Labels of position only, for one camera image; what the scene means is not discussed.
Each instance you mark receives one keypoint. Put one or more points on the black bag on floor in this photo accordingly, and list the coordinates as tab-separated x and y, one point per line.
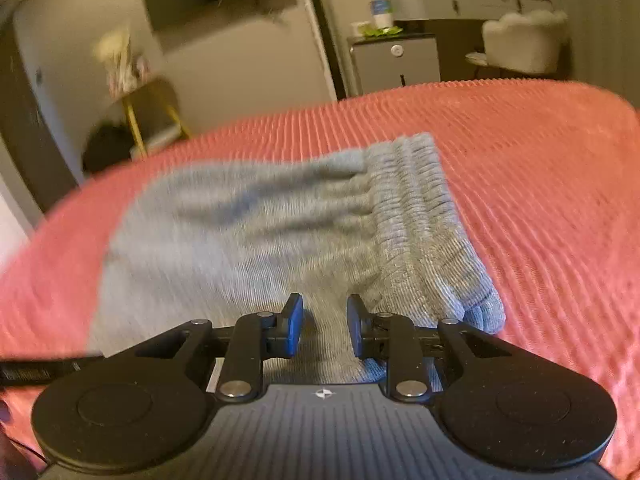
108	144

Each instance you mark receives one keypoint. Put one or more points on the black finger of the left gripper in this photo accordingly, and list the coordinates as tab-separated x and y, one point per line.
34	373

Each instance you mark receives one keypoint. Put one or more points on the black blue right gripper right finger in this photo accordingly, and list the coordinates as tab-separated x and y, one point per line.
497	401

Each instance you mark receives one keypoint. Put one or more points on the red ribbed bedspread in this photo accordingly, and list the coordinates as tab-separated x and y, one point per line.
545	176

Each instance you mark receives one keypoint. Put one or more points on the grey vanity desk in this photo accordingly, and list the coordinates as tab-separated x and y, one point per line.
457	26

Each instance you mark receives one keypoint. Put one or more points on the grey sweatpants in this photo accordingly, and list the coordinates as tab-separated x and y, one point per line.
219	240

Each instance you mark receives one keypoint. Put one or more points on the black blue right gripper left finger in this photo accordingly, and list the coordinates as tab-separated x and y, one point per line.
142	405

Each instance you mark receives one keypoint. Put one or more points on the white cup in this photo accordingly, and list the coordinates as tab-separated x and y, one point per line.
362	29

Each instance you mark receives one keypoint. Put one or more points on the dark door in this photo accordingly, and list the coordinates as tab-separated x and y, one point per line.
26	135

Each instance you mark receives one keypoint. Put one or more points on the yellow legged side table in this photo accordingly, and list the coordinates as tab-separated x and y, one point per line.
151	112

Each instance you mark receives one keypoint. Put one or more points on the blue white box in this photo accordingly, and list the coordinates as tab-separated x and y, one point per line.
382	14

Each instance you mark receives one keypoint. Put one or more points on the grey cabinet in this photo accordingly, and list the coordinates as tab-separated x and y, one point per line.
393	62

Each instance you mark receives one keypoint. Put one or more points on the cream wrapped flower bouquet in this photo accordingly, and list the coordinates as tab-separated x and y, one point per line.
125	69

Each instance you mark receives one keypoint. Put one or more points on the white fluffy chair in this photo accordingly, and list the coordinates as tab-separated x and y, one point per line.
529	44

